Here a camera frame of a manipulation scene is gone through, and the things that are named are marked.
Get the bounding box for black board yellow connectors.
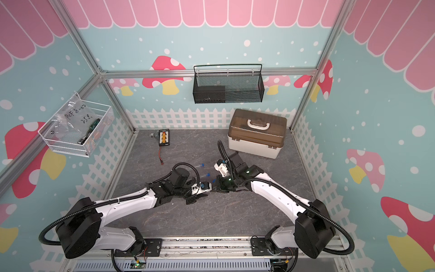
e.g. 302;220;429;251
158;129;170;147

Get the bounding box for black box in basket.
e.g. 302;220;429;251
193;86;226;104

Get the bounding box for brown lid storage box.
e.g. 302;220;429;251
228;109;288;159

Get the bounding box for green tool in basket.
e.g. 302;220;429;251
78;119;100;145

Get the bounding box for clear plastic bag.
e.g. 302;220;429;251
50;95;100;143

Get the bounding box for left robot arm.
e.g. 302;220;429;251
39;162;212;259

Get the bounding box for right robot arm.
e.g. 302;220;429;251
214;141;355;258

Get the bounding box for black mesh wall basket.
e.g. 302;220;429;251
193;63;265;103

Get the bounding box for white wire wall basket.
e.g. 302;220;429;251
38;93;114;158

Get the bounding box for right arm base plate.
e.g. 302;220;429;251
250;236;297;257

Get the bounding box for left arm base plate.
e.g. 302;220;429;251
114;239;163;257

